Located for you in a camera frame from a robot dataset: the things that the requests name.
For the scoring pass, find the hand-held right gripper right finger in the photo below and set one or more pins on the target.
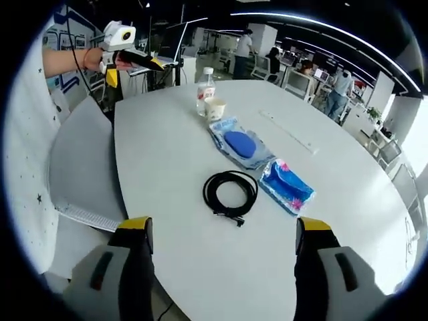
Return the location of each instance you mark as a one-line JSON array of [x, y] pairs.
[[314, 261]]

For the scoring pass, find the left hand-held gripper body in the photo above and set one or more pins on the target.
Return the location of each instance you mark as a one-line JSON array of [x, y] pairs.
[[118, 35]]

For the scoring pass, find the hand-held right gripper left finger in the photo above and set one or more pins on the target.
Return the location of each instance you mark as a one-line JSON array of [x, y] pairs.
[[140, 261]]

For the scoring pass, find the clear plastic water bottle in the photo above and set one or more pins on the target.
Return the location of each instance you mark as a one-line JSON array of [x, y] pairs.
[[205, 90]]

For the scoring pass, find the blue crinkled wrapper packet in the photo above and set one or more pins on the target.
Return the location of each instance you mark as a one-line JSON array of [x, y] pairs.
[[287, 187]]

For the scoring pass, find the white paper cup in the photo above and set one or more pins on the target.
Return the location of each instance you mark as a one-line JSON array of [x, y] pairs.
[[214, 110]]

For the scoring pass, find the pale packet with blue pad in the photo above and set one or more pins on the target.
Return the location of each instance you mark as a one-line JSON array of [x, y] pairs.
[[239, 143]]

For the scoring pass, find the white tabletop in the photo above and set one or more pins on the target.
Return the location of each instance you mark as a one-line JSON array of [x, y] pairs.
[[167, 140]]

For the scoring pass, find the person's left hand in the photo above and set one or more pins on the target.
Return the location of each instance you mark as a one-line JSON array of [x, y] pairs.
[[94, 59]]

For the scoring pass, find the open laptop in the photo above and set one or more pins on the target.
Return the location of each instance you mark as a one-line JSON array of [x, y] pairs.
[[157, 65]]

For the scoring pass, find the grey mesh office chair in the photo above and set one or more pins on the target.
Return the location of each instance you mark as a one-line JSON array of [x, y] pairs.
[[83, 160]]

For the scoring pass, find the person's white printed shirt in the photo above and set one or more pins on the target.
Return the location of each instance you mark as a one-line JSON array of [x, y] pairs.
[[26, 150]]

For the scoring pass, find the white recessed power strip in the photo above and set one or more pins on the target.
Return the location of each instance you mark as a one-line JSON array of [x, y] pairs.
[[287, 132]]

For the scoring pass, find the green potted plant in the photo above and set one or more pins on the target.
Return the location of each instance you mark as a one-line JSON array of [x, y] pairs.
[[373, 114]]

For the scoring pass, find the blue white wall poster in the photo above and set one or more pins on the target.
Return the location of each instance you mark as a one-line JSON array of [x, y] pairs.
[[63, 36]]

